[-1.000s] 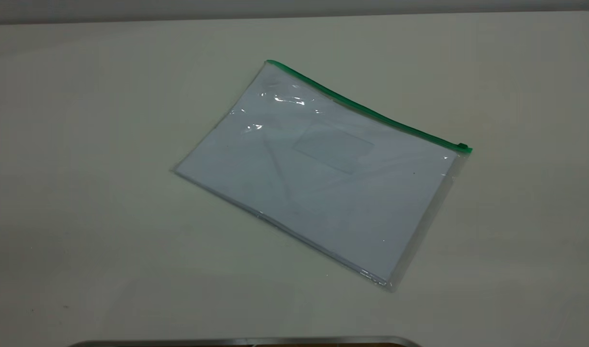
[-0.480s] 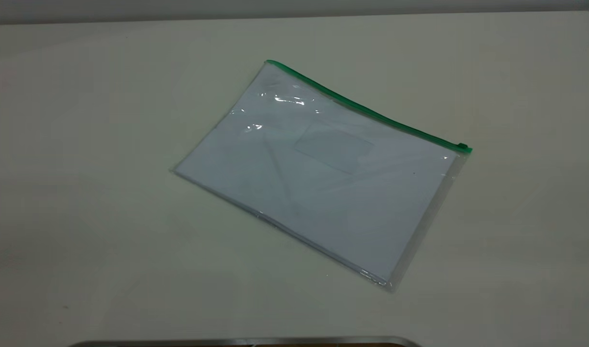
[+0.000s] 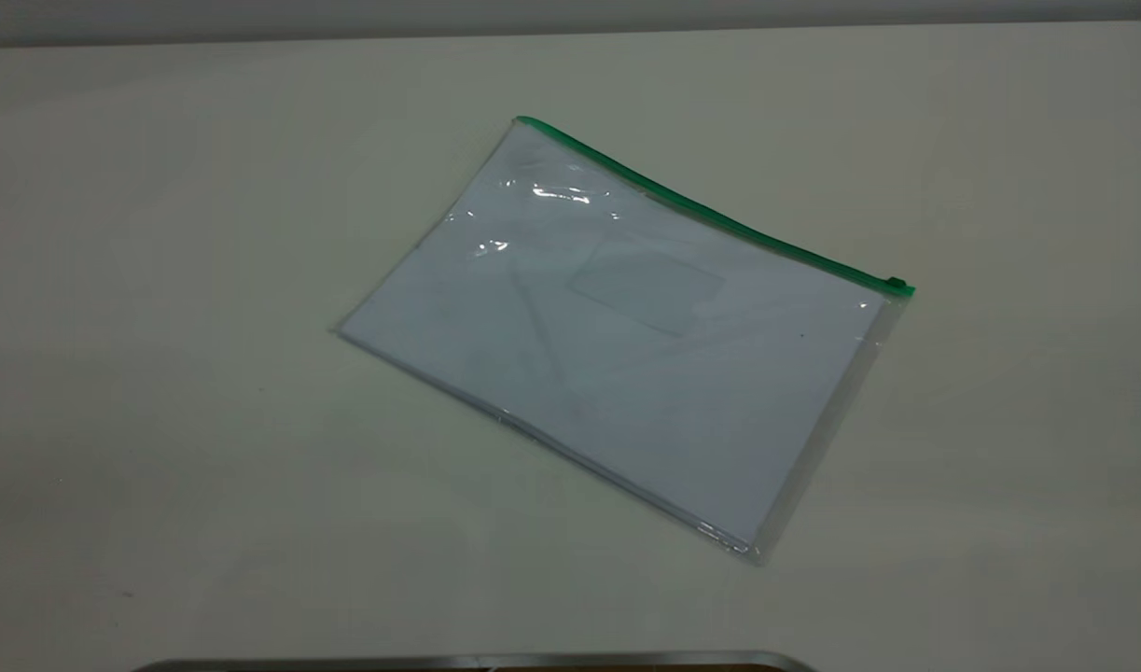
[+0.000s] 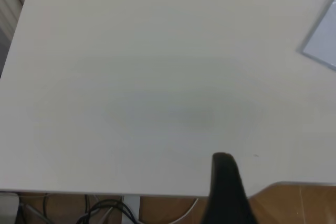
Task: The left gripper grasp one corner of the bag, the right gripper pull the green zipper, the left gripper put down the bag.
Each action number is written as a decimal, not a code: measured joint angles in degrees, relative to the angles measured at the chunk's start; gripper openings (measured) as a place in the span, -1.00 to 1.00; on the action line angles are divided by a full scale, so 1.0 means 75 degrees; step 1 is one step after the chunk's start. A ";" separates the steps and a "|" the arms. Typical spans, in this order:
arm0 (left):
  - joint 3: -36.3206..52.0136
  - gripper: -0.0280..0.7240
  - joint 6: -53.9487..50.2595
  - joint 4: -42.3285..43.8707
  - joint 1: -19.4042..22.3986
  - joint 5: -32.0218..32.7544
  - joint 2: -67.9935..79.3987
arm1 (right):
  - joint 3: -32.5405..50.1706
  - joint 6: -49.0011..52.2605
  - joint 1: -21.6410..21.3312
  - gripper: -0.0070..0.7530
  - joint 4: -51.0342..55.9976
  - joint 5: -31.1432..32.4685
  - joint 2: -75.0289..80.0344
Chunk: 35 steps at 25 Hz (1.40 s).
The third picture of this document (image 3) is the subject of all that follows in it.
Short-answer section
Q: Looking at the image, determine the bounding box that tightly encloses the clear plastic green-zip bag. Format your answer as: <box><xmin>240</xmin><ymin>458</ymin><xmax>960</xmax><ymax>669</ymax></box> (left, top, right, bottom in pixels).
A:
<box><xmin>331</xmin><ymin>114</ymin><xmax>917</xmax><ymax>567</ymax></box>

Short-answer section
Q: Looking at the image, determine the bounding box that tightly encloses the grey metal edge strip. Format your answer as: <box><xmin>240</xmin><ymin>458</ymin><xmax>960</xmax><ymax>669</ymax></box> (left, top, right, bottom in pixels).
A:
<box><xmin>132</xmin><ymin>651</ymin><xmax>819</xmax><ymax>672</ymax></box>

